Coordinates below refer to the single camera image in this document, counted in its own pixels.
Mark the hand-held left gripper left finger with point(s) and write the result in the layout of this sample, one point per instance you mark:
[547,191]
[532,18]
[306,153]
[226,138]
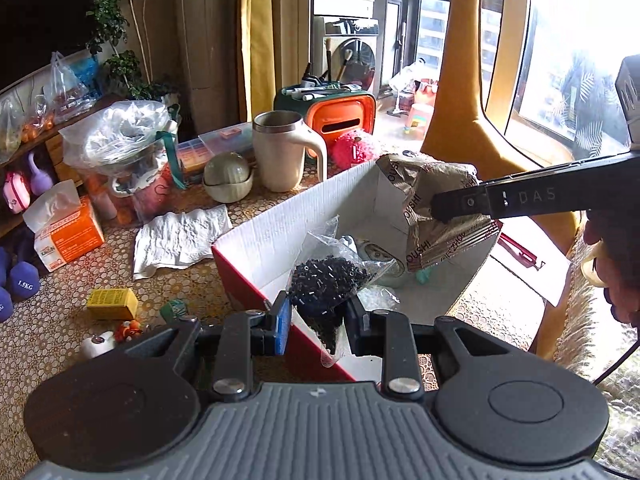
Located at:
[281,325]

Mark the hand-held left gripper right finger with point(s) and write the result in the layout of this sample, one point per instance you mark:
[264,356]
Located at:
[361,327]

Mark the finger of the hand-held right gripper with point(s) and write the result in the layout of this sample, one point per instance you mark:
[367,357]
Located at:
[462,204]

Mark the silver snack bag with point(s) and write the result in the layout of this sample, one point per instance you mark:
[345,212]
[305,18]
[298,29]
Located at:
[425,245]

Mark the clear bag of black beads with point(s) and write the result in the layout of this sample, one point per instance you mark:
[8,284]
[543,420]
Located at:
[325,280]

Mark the red shoe box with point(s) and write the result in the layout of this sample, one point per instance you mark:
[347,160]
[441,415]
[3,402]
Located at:
[260,260]

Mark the small yellow box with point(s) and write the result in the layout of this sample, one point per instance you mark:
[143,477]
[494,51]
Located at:
[112,304]

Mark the person's right hand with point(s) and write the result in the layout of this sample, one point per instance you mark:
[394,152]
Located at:
[615,260]

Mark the red clip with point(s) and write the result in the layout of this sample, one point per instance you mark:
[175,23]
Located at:
[520,252]

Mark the white paper sheet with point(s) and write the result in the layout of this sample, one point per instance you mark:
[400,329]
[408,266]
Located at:
[542,275]

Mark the yellow giraffe plush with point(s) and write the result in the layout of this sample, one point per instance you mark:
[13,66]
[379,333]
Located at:
[460,110]

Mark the green printed pouch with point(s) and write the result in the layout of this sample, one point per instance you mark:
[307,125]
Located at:
[172,310]

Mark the pink fluffy ball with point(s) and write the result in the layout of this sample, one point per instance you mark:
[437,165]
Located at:
[355,150]

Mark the beige fringed cloth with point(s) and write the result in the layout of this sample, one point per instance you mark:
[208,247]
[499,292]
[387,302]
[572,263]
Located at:
[575,320]

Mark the white paper towel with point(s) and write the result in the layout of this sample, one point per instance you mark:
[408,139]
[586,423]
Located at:
[180,240]

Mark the white plastic bag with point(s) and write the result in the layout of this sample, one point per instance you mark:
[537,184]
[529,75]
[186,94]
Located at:
[406,77]

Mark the window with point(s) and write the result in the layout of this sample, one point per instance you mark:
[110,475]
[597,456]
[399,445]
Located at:
[570,50]

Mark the orange storage case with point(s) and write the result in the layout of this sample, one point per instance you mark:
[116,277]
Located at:
[345,120]

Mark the round green lidded bowl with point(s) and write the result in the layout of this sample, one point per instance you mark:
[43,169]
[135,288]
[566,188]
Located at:
[227,180]

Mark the cream mug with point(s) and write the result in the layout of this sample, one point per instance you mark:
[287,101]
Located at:
[280,157]

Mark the small white toy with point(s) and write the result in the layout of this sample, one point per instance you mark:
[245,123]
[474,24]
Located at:
[97,346]

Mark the washing machine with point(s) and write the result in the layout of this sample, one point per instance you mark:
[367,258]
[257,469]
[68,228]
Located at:
[355,50]

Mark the clear bead organizer box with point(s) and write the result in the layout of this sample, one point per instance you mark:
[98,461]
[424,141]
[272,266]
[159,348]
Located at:
[215,145]

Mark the green ribbon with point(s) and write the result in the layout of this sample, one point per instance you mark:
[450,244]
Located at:
[172,160]

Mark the makeup brush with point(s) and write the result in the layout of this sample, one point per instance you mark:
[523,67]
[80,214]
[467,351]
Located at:
[328,57]

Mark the translucent plastic container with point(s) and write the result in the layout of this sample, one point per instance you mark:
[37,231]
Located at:
[105,202]

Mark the orange tissue pack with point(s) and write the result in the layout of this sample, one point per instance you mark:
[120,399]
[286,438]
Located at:
[70,237]

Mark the white cabinet top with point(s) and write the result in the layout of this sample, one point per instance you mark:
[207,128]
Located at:
[345,4]

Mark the clear plastic bag with bowl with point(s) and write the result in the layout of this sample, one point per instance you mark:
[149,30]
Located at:
[117,132]

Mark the purple dumbbell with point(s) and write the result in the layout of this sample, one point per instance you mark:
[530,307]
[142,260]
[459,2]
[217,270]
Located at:
[25,280]
[4,305]

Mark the yellow curtain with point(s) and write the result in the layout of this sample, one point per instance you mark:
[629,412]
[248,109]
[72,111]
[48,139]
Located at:
[255,40]

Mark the purple kettlebell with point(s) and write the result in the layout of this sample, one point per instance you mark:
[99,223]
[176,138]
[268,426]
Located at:
[40,177]

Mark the beige standing air conditioner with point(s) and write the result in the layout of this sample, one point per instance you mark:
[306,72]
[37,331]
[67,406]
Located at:
[210,45]

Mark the wooden cabinet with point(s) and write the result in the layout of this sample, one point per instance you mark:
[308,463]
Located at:
[60,130]

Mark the pink toy case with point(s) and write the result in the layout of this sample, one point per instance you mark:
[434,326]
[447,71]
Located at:
[15,194]

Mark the bag of oranges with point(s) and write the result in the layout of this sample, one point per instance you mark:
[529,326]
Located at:
[37,127]

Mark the blue plastic bag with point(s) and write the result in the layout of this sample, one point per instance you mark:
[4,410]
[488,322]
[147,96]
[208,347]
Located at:
[89,75]

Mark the plastic bag with red items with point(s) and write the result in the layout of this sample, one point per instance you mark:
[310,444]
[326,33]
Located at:
[65,87]

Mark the tall potted tree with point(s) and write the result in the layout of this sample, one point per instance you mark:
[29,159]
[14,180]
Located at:
[117,35]

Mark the plastic bag of yellow fruit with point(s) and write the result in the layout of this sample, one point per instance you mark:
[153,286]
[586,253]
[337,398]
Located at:
[9,127]

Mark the black television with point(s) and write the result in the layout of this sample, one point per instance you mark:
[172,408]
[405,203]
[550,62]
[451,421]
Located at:
[45,15]

